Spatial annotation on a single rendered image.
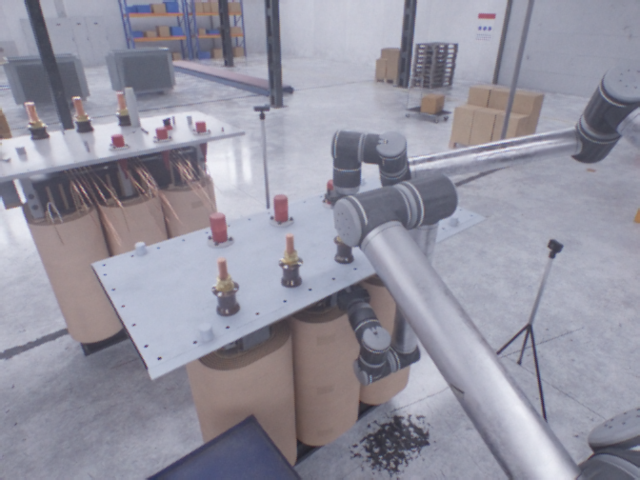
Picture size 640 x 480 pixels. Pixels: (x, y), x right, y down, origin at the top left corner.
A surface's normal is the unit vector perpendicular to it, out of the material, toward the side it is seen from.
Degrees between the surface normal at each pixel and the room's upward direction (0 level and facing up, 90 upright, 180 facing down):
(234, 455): 0
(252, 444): 0
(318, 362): 90
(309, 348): 90
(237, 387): 90
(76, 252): 90
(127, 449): 0
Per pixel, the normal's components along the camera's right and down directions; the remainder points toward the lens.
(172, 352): 0.00, -0.87
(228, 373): 0.03, 0.49
